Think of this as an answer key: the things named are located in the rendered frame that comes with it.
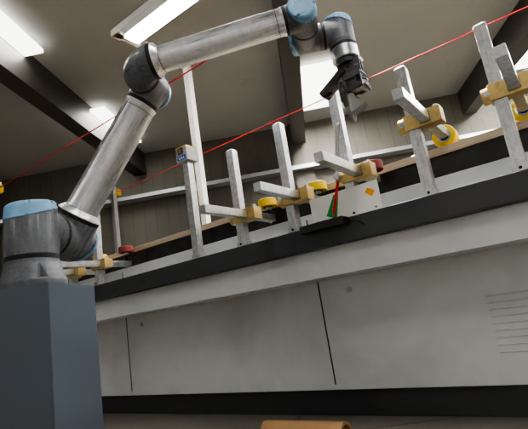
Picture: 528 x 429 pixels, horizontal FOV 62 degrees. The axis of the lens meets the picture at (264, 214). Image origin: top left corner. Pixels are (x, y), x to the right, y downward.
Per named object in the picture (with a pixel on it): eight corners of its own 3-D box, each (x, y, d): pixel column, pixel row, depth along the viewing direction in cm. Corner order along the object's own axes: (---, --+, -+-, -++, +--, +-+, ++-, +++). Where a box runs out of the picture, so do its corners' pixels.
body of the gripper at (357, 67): (362, 84, 139) (354, 51, 141) (338, 95, 144) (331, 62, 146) (372, 92, 145) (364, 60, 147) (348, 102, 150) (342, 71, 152)
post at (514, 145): (530, 173, 119) (484, 19, 129) (515, 176, 120) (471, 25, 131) (530, 174, 121) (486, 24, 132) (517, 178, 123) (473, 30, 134)
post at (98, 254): (100, 292, 229) (93, 203, 240) (95, 293, 231) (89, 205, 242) (106, 291, 232) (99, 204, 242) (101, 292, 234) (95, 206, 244)
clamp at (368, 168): (372, 174, 144) (369, 159, 146) (335, 185, 152) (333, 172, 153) (378, 176, 149) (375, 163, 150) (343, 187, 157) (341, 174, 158)
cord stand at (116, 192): (123, 302, 389) (114, 184, 412) (117, 304, 394) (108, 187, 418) (131, 301, 395) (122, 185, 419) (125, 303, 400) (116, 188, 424)
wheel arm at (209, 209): (206, 214, 155) (204, 202, 155) (199, 216, 156) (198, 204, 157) (276, 222, 189) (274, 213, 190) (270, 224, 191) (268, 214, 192)
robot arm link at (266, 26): (106, 47, 140) (312, -17, 133) (124, 67, 152) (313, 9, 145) (111, 79, 138) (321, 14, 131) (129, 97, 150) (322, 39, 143)
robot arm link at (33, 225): (-10, 259, 126) (-11, 200, 129) (30, 264, 142) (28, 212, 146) (38, 250, 124) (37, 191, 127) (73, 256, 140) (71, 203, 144)
